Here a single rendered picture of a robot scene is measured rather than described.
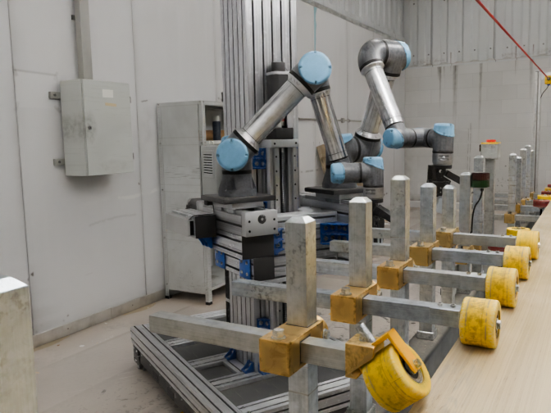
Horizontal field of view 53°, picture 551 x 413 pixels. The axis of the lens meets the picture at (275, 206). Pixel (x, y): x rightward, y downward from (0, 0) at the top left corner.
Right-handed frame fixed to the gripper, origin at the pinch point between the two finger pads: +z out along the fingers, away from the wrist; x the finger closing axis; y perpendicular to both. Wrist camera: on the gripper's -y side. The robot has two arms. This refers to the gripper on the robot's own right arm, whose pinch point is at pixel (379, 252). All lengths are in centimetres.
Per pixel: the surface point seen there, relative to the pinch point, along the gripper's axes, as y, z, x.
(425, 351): -32, 13, 57
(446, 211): -29.5, -19.6, 22.7
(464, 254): -41, -13, 51
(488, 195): -30, -17, -53
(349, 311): -31, -12, 105
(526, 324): -59, -7, 85
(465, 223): -30.3, -12.2, -2.3
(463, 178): -29.5, -27.8, -2.3
